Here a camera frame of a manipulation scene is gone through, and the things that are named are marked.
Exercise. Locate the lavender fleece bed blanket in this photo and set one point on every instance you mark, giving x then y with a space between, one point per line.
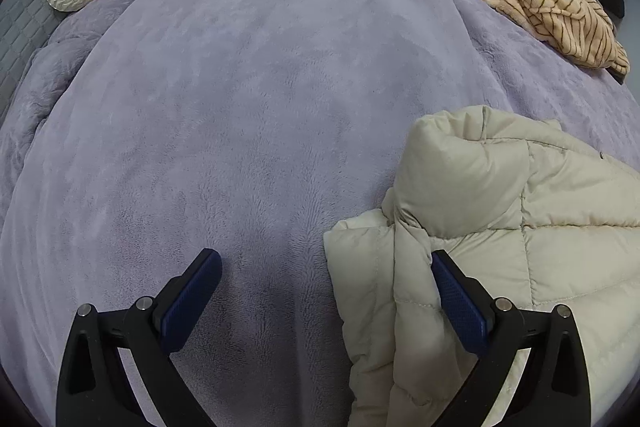
144 131

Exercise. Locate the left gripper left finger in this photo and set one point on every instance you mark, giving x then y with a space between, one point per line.
93 387

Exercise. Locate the striped beige fleece garment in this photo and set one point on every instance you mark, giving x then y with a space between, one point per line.
580 30

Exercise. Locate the beige quilted puffer jacket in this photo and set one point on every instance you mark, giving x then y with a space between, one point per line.
534 214

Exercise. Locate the grey quilted headboard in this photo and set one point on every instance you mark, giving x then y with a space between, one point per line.
26 26

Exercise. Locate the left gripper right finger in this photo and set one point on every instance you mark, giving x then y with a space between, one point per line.
554 387

